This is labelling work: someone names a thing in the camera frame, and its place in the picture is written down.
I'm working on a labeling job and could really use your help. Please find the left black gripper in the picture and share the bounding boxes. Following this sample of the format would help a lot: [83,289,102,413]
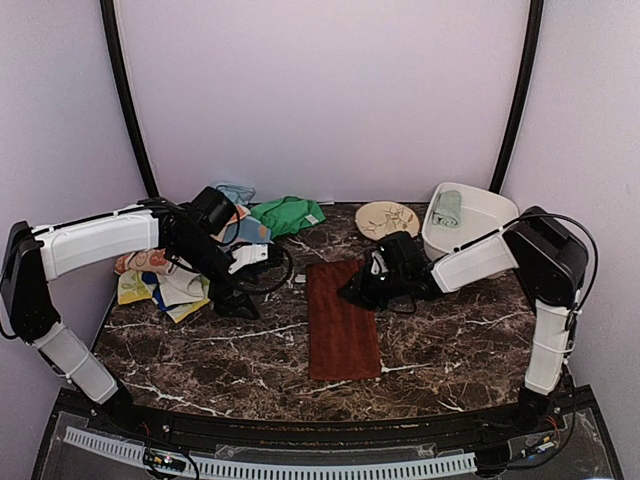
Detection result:
[172,233,261,320]

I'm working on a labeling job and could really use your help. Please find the white plastic tub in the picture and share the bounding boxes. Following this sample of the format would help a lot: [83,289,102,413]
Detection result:
[421,182,519,293]

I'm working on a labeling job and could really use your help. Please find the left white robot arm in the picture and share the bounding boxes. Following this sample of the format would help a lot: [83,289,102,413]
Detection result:
[1,187,269,436]

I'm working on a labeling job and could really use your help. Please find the mint green panda towel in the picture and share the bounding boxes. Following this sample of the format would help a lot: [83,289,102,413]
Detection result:
[431,190,462,228]

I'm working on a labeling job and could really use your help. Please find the bright green towel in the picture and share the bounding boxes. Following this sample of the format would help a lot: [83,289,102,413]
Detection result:
[250,196,326,238]

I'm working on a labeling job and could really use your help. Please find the black frame post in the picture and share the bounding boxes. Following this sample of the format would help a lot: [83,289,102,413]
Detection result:
[99,0,159,197]
[489,0,544,194]

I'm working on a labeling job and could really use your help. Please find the white yellow patterned towel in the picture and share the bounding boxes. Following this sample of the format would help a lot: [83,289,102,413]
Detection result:
[117,269,210,324]

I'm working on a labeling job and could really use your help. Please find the dark red towel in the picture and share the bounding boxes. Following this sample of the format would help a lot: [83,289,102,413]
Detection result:
[306,260,381,382]

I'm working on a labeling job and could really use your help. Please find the white slotted cable duct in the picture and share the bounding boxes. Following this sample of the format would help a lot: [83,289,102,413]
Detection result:
[63,427,477,479]

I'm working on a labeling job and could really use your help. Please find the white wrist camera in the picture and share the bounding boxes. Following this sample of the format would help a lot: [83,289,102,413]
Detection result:
[228,243,269,275]
[370,252,388,276]

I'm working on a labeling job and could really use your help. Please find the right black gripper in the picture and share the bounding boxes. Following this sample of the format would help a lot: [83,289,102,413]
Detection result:
[338,263,408,310]

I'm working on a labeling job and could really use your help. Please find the light blue towel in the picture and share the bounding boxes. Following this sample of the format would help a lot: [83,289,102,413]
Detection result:
[215,182,256,206]

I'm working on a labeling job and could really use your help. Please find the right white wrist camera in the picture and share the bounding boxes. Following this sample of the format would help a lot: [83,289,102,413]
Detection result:
[370,252,388,276]

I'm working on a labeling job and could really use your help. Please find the small green circuit board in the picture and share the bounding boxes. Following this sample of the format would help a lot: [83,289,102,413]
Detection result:
[143,450,187,472]

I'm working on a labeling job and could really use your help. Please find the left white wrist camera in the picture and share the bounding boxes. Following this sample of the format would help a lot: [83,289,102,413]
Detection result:
[228,243,269,275]

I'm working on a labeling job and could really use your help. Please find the right black frame post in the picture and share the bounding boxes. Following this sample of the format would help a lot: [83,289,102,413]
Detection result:
[489,0,544,194]

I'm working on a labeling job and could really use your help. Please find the beige bird ceramic plate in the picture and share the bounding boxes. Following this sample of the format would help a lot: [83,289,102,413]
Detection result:
[355,201,420,241]

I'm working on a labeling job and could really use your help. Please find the blue orange patterned towel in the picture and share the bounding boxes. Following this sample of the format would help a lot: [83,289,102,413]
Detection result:
[221,216,272,250]

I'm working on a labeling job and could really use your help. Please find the left black frame post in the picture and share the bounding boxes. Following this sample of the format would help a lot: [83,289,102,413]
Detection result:
[99,0,159,197]

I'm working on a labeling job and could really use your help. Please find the orange pink patterned towel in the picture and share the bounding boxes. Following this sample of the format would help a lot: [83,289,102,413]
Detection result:
[114,204,250,276]

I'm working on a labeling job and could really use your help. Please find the black front table rail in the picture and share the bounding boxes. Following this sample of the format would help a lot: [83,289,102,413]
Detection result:
[89,404,549,449]

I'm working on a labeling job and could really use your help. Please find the black camera cable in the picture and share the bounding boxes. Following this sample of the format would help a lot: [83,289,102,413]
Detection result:
[234,244,295,296]

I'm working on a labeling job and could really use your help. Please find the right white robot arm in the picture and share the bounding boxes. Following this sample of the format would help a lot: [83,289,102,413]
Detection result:
[338,206,599,395]

